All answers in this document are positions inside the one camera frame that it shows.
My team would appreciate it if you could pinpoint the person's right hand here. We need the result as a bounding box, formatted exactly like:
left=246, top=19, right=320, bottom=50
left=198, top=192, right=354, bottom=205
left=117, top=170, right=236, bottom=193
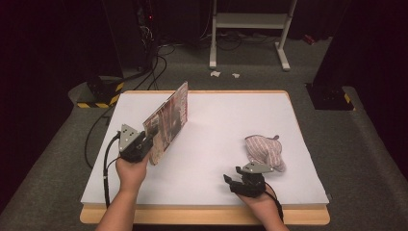
left=236, top=183, right=281, bottom=219

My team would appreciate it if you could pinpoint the wooden table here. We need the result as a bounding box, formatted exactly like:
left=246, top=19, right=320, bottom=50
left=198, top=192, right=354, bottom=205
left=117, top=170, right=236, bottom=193
left=79, top=89, right=332, bottom=226

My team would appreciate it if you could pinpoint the purple striped fluffy cloth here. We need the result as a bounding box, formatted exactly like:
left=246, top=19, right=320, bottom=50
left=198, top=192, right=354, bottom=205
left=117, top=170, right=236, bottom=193
left=243, top=134, right=287, bottom=173

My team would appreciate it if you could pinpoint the white table mat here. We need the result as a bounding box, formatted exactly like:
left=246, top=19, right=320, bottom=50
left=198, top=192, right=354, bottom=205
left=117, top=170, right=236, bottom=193
left=80, top=91, right=330, bottom=207

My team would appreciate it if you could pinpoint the long black floor cable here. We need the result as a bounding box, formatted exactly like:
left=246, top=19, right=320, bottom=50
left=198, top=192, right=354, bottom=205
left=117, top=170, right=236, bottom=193
left=83, top=107, right=114, bottom=170

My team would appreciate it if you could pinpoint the person's left hand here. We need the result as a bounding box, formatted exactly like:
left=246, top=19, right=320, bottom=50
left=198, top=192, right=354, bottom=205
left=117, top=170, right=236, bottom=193
left=115, top=153, right=151, bottom=194

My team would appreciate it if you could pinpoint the bundle of black floor cables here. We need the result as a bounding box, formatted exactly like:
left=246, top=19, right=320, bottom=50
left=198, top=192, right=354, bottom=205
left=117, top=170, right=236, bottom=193
left=132, top=43, right=178, bottom=91

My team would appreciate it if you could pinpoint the black base with yellow stripes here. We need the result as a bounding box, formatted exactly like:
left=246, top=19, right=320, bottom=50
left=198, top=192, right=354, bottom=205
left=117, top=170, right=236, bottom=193
left=75, top=76, right=126, bottom=110

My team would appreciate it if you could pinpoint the black equipment rack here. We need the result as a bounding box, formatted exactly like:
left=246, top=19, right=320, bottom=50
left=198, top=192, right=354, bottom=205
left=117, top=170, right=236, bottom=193
left=134, top=0, right=162, bottom=70

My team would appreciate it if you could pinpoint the white metal stand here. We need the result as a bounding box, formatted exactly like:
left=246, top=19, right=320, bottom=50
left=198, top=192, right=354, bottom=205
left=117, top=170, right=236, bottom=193
left=208, top=0, right=298, bottom=72

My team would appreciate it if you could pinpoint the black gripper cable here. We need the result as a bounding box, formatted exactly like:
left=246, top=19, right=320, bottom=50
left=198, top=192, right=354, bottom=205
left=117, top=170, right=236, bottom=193
left=102, top=132, right=122, bottom=209
left=264, top=182, right=286, bottom=223

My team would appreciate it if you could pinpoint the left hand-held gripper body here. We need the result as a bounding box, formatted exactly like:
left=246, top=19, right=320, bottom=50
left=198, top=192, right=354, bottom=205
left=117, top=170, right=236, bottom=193
left=117, top=123, right=156, bottom=164

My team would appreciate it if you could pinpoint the magazine with reddish cover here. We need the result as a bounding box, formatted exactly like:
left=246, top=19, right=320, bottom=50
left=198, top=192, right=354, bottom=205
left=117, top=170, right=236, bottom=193
left=142, top=81, right=190, bottom=167

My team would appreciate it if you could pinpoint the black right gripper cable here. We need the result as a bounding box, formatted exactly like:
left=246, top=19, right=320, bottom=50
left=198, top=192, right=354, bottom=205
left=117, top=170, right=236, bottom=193
left=264, top=182, right=286, bottom=223

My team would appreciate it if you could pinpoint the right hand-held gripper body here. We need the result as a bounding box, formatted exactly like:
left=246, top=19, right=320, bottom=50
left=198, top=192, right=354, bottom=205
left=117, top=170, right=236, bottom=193
left=228, top=161, right=275, bottom=199

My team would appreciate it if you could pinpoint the black base with yellow corner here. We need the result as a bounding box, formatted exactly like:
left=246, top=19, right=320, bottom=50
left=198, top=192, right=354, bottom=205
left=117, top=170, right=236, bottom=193
left=305, top=82, right=357, bottom=112

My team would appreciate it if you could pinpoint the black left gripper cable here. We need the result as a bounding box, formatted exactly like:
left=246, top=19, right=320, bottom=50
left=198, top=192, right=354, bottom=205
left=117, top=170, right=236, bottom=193
left=102, top=132, right=122, bottom=209

